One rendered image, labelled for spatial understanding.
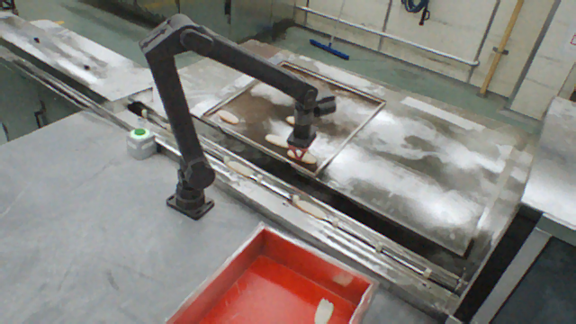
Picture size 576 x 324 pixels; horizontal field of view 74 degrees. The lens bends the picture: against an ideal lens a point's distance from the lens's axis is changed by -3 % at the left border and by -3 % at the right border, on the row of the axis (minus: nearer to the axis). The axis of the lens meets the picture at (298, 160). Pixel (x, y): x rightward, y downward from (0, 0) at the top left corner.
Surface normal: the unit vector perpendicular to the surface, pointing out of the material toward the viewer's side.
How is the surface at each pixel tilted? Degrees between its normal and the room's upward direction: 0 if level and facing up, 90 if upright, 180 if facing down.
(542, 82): 90
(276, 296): 0
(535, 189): 0
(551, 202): 0
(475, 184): 10
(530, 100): 90
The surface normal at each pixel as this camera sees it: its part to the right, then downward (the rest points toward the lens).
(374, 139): 0.03, -0.72
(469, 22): -0.57, 0.42
